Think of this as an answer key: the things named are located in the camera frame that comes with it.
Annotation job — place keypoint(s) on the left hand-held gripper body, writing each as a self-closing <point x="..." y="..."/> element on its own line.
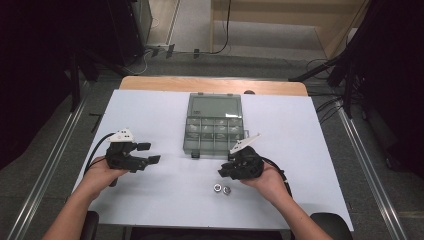
<point x="121" y="160"/>

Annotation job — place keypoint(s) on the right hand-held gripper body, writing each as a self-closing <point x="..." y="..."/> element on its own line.
<point x="248" y="165"/>

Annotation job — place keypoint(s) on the silver hex nut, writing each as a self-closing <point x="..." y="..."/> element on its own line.
<point x="227" y="190"/>
<point x="217" y="188"/>

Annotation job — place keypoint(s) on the grey translucent compartment box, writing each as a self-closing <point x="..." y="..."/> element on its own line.
<point x="206" y="106"/>

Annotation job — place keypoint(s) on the person's right hand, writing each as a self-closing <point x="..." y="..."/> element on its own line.
<point x="271" y="185"/>

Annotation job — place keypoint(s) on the person's left hand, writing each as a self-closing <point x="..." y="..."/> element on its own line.
<point x="98" y="181"/>

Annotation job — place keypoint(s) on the white board sheet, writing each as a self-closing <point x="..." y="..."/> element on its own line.
<point x="186" y="206"/>

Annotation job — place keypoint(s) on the person's left leg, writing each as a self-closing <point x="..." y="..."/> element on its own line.
<point x="90" y="226"/>

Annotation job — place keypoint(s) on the person's leg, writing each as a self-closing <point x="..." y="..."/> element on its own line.
<point x="90" y="226"/>
<point x="333" y="226"/>

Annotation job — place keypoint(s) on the black metal stand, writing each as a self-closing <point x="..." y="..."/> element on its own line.
<point x="75" y="86"/>
<point x="348" y="93"/>

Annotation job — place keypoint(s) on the person's right leg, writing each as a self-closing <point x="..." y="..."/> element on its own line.
<point x="333" y="226"/>

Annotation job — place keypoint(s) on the black cabinet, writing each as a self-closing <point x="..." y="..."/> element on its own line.
<point x="123" y="30"/>

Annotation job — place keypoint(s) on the dark curtain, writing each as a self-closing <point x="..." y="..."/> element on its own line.
<point x="26" y="66"/>
<point x="400" y="66"/>

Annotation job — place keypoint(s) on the light wooden furniture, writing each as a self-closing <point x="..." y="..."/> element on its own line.
<point x="266" y="16"/>

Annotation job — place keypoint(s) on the aluminium floor rail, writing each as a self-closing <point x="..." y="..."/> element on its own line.
<point x="366" y="160"/>
<point x="50" y="166"/>

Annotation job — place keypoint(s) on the small black bracket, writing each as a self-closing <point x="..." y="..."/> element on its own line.
<point x="155" y="51"/>
<point x="196" y="53"/>
<point x="170" y="50"/>

